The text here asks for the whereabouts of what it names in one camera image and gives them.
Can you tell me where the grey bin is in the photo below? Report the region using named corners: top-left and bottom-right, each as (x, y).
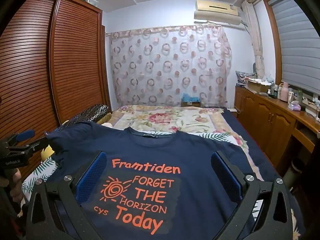
top-left (287, 157), bottom-right (307, 189)

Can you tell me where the wooden slatted wardrobe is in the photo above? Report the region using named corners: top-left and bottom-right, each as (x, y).
top-left (0, 0), bottom-right (112, 180)

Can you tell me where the pink thermos bottle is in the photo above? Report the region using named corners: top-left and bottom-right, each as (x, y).
top-left (280, 81), bottom-right (290, 102)

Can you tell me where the dark circle patterned pillow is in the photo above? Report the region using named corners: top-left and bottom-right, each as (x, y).
top-left (54, 104), bottom-right (112, 133)

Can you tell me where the navy bed sheet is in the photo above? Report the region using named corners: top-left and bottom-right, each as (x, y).
top-left (222, 109), bottom-right (307, 240)

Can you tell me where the floral fabric bag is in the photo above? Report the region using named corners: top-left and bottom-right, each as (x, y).
top-left (236, 69), bottom-right (258, 87)

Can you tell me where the beige tied curtain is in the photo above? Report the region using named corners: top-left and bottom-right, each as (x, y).
top-left (241, 0), bottom-right (265, 79)

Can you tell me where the wall air conditioner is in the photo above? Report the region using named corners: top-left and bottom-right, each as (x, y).
top-left (194, 0), bottom-right (243, 27)

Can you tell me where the wooden window frame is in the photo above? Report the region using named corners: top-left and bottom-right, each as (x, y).
top-left (262, 0), bottom-right (283, 85)

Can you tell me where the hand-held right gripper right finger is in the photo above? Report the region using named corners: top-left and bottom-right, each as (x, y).
top-left (211, 150), bottom-right (293, 240)

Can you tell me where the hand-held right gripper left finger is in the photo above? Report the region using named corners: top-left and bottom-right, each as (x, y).
top-left (25, 150), bottom-right (108, 240)

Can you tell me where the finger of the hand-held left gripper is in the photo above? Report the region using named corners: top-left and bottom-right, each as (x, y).
top-left (24, 137), bottom-right (54, 155)
top-left (5, 129), bottom-right (36, 148)

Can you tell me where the gold patterned pillow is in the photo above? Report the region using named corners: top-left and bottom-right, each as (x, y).
top-left (96, 112), bottom-right (113, 125)

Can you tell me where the wooden sideboard cabinet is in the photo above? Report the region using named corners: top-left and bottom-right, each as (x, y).
top-left (234, 85), bottom-right (320, 180)

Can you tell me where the grey window blind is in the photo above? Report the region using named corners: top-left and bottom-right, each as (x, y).
top-left (271, 0), bottom-right (320, 93)

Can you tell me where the navy printed t-shirt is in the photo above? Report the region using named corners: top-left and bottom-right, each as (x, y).
top-left (45, 121), bottom-right (255, 240)

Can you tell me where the palm leaf print sheet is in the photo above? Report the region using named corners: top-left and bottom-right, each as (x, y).
top-left (21, 127), bottom-right (244, 203)

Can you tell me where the person's left hand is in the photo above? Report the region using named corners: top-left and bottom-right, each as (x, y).
top-left (9, 167), bottom-right (27, 205)

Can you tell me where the circle print sheer curtain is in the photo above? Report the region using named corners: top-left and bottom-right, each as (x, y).
top-left (106, 24), bottom-right (233, 108)

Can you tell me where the purple tissue box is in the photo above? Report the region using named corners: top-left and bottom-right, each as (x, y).
top-left (288, 100), bottom-right (302, 112)

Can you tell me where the open cardboard box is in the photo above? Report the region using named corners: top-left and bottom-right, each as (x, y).
top-left (246, 78), bottom-right (272, 93)

